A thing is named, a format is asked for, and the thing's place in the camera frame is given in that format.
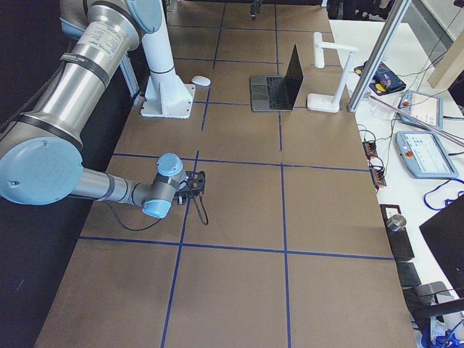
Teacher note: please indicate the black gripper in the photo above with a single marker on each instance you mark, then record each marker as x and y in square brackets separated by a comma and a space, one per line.
[180, 199]

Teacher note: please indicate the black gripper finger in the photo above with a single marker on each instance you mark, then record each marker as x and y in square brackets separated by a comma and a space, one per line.
[255, 8]

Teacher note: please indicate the grey laptop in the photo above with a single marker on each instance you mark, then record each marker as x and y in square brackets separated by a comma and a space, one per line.
[277, 93]

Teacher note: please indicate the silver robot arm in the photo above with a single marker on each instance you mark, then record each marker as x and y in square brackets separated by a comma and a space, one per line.
[41, 160]

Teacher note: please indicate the white computer mouse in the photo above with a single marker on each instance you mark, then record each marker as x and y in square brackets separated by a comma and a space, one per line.
[201, 81]

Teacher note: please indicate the white desk lamp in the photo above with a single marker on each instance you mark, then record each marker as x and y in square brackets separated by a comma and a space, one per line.
[326, 102]

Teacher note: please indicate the blue patterned pouch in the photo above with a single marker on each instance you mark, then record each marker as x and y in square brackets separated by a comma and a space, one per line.
[385, 81]

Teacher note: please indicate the black power strip far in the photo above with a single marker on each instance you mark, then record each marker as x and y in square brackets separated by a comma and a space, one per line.
[370, 149]

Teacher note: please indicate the black power strip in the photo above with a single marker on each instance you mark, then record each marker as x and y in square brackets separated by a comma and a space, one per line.
[370, 149]
[377, 173]

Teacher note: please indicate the black power strip near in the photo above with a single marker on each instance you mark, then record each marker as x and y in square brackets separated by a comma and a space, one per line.
[377, 173]

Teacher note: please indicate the far teach pendant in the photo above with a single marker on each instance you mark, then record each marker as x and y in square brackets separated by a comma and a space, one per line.
[423, 107]

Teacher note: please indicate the teach pendant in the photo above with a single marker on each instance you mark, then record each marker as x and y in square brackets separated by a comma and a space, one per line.
[423, 107]
[424, 155]

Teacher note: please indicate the silver metal cylinder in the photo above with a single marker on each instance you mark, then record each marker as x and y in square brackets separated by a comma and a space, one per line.
[396, 223]

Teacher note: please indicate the near teach pendant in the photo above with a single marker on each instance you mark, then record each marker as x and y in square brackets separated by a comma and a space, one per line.
[424, 155]

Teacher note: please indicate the black flat block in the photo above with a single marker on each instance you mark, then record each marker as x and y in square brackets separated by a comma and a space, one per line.
[399, 242]

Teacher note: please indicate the white pedestal column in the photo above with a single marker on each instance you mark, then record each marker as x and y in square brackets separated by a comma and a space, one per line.
[166, 95]

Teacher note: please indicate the aluminium frame post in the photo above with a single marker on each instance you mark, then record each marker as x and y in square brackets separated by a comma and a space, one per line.
[386, 35]

